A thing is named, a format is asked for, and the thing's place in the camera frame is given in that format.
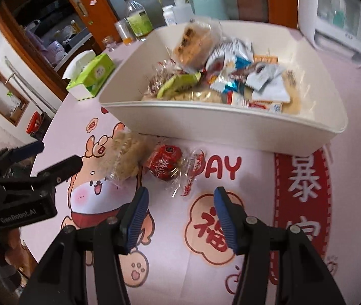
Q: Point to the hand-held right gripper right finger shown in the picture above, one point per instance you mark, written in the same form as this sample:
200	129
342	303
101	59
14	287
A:
226	222

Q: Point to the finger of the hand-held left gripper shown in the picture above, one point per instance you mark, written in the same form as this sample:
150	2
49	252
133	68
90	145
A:
63	168
29	151

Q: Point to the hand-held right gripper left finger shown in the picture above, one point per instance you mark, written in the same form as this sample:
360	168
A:
132	222

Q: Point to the clear red print wrapper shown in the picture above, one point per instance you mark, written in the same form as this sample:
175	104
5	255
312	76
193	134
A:
193	171

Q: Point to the clear puffed rice packet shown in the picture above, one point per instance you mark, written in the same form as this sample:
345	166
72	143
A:
123	155

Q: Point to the red round snack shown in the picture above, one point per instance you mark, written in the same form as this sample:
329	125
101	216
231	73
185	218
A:
164	165

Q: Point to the white plastic bin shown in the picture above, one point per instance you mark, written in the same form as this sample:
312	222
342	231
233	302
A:
231	130

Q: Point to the pile of mixed snacks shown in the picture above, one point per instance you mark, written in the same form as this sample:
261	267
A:
231	70

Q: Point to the red object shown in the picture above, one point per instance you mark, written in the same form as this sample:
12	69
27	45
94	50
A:
34	123

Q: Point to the lilac container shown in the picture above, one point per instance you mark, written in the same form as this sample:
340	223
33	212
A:
55	50

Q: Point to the green tissue box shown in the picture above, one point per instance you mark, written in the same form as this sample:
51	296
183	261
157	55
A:
98	70

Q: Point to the small glass jar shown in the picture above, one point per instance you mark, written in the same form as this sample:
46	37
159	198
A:
109	43

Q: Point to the small bottle orange contents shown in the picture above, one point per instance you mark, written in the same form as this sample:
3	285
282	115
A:
125	31

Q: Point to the glass bottle green label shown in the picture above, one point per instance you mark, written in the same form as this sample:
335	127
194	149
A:
139	22

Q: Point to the white pill bottle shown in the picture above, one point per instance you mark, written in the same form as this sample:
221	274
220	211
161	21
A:
169	16

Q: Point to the white squeeze wash bottle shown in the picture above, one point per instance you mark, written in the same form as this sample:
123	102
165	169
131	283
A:
183	11

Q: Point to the teal canister brown lid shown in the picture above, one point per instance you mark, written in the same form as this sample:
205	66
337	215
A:
209	6

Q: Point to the white countertop appliance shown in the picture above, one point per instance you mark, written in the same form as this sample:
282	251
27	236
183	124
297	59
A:
307	6

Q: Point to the wooden framed wall panel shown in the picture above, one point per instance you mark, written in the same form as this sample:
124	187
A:
7	97

